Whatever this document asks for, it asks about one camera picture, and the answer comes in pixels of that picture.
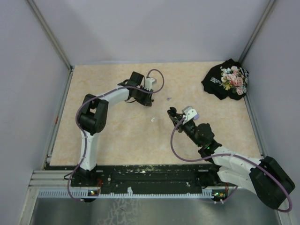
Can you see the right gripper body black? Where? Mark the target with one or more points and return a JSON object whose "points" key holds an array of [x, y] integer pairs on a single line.
{"points": [[180, 129]]}

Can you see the aluminium frame post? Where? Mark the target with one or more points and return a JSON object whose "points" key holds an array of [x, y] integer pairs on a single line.
{"points": [[269, 8], [49, 33]]}

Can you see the aluminium frame post right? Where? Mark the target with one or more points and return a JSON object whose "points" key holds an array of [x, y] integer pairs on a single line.
{"points": [[269, 8]]}

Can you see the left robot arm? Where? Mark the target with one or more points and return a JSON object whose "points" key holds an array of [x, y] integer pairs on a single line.
{"points": [[91, 117]]}

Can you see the black earbud case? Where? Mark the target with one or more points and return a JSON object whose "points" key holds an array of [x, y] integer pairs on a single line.
{"points": [[172, 111]]}

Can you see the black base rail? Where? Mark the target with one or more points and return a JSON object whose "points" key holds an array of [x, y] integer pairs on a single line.
{"points": [[149, 179]]}

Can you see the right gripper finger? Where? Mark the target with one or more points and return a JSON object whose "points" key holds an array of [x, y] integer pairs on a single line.
{"points": [[175, 120], [180, 115]]}

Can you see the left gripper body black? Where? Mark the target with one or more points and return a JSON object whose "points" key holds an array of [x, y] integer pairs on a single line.
{"points": [[142, 96]]}

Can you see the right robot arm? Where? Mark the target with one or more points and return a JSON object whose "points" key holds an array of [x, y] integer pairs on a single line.
{"points": [[262, 176]]}

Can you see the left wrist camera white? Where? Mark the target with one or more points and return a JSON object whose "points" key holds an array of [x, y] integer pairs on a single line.
{"points": [[149, 82]]}

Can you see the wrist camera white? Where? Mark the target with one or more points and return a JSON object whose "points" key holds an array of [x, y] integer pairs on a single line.
{"points": [[149, 82], [188, 114]]}

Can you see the aluminium frame post left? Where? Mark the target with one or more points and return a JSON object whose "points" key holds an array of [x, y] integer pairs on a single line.
{"points": [[49, 33]]}

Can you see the black floral cloth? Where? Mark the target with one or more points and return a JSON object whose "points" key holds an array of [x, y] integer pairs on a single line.
{"points": [[227, 79]]}

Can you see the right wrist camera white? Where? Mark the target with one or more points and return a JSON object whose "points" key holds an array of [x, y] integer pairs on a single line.
{"points": [[188, 114]]}

